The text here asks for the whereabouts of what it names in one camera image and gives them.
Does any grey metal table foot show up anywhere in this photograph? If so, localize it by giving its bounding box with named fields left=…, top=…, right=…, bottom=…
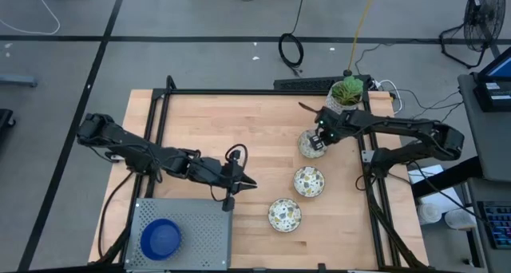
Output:
left=0, top=73, right=39, bottom=88

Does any backlit black keyboard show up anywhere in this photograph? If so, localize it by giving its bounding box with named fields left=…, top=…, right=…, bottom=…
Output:
left=477, top=200, right=511, bottom=251

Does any white power cable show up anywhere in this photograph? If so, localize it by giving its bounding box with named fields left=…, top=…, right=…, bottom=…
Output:
left=370, top=77, right=403, bottom=115

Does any black coiled floor cable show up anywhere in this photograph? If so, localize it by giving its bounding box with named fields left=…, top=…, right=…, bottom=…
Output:
left=277, top=0, right=307, bottom=75

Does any grey perforated metal shelf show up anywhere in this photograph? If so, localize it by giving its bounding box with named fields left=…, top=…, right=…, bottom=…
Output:
left=123, top=197, right=234, bottom=271

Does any white floor cable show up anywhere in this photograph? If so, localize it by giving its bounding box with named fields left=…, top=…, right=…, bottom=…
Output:
left=0, top=0, right=61, bottom=37

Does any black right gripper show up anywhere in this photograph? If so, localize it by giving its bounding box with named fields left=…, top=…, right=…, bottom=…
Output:
left=298, top=101, right=352, bottom=144

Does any black device box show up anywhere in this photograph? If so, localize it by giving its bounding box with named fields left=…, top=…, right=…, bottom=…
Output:
left=473, top=80, right=511, bottom=113

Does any black metal beam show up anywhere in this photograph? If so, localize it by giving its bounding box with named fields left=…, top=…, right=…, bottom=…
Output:
left=410, top=156, right=485, bottom=199

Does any yellow terrazzo mini bowl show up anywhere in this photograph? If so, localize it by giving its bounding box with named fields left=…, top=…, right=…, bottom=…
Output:
left=292, top=165, right=326, bottom=199
left=267, top=197, right=303, bottom=234
left=296, top=128, right=329, bottom=160

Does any white paper sheet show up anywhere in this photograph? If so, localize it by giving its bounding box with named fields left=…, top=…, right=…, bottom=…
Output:
left=406, top=164, right=462, bottom=210

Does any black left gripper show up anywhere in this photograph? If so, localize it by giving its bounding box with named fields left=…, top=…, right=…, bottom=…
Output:
left=209, top=157, right=259, bottom=195

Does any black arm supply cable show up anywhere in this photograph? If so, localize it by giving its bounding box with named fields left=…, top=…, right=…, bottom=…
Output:
left=97, top=171, right=135, bottom=262

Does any blue plastic mini bowl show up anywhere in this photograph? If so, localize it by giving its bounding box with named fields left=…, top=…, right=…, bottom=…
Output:
left=139, top=218, right=183, bottom=262

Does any black floor fan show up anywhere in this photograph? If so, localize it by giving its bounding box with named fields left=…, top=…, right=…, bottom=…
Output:
left=438, top=0, right=508, bottom=69

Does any black aluminium table frame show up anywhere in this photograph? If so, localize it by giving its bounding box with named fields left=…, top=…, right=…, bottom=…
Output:
left=93, top=74, right=430, bottom=273

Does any yellow hanging cable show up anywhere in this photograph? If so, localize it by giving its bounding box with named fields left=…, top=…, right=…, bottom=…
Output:
left=346, top=0, right=379, bottom=77

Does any black chair base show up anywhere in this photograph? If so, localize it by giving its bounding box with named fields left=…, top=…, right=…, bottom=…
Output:
left=0, top=108, right=17, bottom=133

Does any green plant in patterned pot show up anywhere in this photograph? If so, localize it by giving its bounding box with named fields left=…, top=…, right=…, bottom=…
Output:
left=324, top=75, right=366, bottom=117

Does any computer screen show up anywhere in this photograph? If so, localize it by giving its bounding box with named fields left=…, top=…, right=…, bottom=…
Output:
left=477, top=45, right=511, bottom=82

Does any grey side desk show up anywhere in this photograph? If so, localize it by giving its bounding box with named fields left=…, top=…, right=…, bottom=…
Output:
left=457, top=73, right=511, bottom=183

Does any white paper roll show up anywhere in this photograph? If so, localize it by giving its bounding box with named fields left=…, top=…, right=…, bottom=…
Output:
left=417, top=200, right=443, bottom=226
left=444, top=208, right=477, bottom=231

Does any black power strip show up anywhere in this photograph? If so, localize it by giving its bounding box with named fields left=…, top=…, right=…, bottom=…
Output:
left=273, top=77, right=337, bottom=92

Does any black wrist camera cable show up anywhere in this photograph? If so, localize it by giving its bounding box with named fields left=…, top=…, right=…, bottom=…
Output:
left=224, top=143, right=249, bottom=164

